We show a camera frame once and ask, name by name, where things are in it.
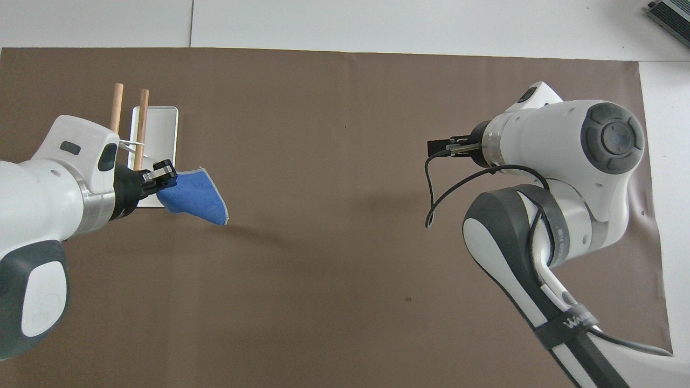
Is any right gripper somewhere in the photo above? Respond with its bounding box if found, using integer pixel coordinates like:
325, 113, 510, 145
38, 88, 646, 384
452, 120, 490, 169

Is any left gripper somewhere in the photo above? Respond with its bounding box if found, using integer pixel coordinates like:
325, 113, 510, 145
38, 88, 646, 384
111, 163, 155, 221

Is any blue towel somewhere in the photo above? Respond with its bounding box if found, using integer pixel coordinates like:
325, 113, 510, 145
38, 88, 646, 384
156, 167, 230, 227

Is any wooden towel rack white base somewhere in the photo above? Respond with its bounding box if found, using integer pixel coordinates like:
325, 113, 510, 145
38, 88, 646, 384
111, 83, 179, 209

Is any grey metal box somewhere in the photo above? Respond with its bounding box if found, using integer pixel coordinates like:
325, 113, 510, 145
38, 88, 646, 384
647, 0, 690, 34

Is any black cable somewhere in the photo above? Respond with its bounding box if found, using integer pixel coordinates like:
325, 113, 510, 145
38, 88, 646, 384
424, 150, 673, 357

